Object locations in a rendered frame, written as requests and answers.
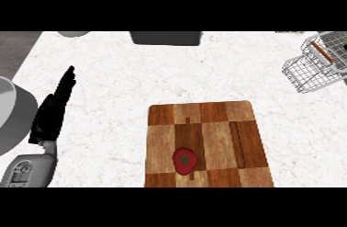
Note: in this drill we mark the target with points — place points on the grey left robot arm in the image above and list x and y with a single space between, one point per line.
32 167

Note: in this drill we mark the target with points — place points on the checkered wooden cutting board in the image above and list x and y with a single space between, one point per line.
211 138

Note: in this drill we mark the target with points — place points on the red tomato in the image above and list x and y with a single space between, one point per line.
185 161

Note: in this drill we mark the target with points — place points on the dark grey appliance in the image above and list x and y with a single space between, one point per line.
165 38

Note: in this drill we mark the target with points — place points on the pale grey round object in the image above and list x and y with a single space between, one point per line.
72 33

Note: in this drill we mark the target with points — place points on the grey round pot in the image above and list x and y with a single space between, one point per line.
13 114

